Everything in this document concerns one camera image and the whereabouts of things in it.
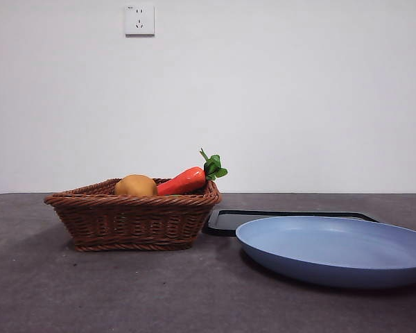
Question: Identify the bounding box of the brown wicker basket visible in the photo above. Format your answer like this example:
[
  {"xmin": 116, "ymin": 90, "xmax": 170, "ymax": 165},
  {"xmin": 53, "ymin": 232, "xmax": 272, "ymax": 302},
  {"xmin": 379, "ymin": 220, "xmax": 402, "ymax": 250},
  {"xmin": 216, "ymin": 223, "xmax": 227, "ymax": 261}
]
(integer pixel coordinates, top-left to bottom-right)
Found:
[{"xmin": 44, "ymin": 177, "xmax": 223, "ymax": 253}]

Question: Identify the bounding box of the orange carrot with green leaves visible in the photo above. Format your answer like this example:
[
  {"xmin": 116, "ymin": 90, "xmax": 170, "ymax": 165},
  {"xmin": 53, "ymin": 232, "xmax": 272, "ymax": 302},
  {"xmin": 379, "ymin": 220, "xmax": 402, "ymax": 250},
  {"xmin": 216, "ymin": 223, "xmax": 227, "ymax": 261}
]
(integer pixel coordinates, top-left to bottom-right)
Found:
[{"xmin": 156, "ymin": 148, "xmax": 229, "ymax": 196}]

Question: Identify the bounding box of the brown potato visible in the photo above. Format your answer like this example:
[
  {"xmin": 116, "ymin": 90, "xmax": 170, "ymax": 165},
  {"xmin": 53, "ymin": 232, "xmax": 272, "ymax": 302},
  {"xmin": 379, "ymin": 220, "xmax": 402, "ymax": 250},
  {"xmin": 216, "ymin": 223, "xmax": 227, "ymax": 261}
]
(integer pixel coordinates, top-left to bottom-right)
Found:
[{"xmin": 114, "ymin": 174, "xmax": 159, "ymax": 196}]

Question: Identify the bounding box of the blue round plate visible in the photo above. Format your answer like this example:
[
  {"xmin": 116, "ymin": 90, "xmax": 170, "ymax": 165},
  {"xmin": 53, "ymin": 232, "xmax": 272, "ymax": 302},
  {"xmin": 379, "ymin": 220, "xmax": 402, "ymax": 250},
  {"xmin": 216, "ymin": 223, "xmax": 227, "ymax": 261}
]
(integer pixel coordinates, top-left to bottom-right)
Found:
[{"xmin": 235, "ymin": 215, "xmax": 416, "ymax": 291}]

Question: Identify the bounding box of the white wall socket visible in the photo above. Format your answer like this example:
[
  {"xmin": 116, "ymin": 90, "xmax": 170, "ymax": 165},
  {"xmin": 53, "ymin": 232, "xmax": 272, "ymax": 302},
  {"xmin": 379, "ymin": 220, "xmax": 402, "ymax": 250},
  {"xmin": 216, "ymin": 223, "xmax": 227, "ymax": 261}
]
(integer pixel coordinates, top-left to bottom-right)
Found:
[{"xmin": 125, "ymin": 5, "xmax": 156, "ymax": 37}]

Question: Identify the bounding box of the black rectangular tray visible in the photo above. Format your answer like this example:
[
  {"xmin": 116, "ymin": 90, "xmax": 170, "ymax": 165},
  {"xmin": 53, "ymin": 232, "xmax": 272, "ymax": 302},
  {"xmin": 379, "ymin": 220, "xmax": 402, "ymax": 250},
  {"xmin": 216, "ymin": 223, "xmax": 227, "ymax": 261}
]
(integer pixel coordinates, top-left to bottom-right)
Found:
[{"xmin": 201, "ymin": 208, "xmax": 382, "ymax": 237}]

